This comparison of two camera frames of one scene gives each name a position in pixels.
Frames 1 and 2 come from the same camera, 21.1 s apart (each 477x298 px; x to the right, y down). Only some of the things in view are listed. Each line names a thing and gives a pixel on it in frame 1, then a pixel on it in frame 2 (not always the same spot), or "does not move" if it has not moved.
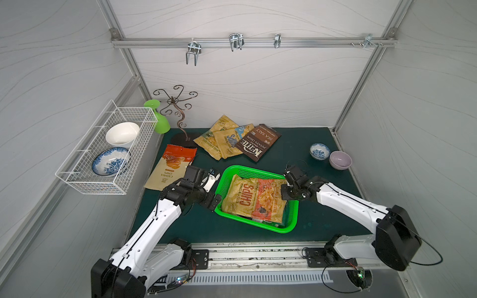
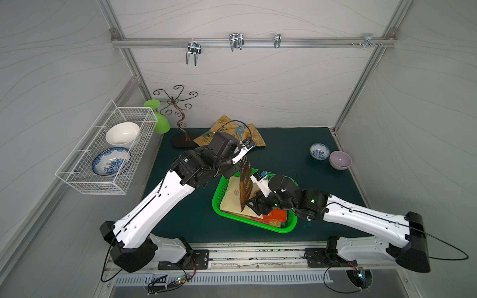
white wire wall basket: [104, 158] does not move
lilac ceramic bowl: [340, 160] does not move
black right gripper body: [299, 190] to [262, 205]
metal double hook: [194, 48] does not move
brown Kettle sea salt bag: [258, 141] to [246, 181]
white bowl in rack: [121, 134] does not move
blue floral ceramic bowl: [319, 151] does not move
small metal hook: [277, 40] does not move
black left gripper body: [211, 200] to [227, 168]
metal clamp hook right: [367, 40] does not move
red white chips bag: [171, 168] to [274, 217]
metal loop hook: [236, 40] does not move
